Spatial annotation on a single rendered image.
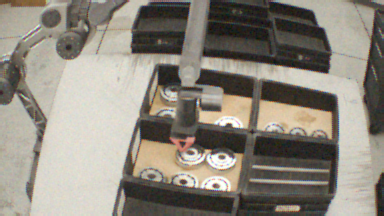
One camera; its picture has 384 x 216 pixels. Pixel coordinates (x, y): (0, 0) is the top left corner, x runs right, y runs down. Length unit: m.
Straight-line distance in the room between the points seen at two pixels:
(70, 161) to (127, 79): 0.57
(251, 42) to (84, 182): 1.63
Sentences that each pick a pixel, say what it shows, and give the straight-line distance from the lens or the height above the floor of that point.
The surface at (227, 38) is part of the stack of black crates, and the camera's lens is 3.39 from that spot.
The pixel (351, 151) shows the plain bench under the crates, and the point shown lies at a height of 0.70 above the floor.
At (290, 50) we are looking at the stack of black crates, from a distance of 3.13.
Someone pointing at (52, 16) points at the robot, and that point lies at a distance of 1.75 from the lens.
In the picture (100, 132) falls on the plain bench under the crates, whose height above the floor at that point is 0.70.
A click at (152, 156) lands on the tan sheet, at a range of 2.09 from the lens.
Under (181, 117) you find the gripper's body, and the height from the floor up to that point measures 1.19.
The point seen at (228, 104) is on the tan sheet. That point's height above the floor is 0.83.
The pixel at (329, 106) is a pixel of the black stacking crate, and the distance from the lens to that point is 2.34.
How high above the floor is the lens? 2.37
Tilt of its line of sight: 43 degrees down
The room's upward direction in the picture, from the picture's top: 3 degrees clockwise
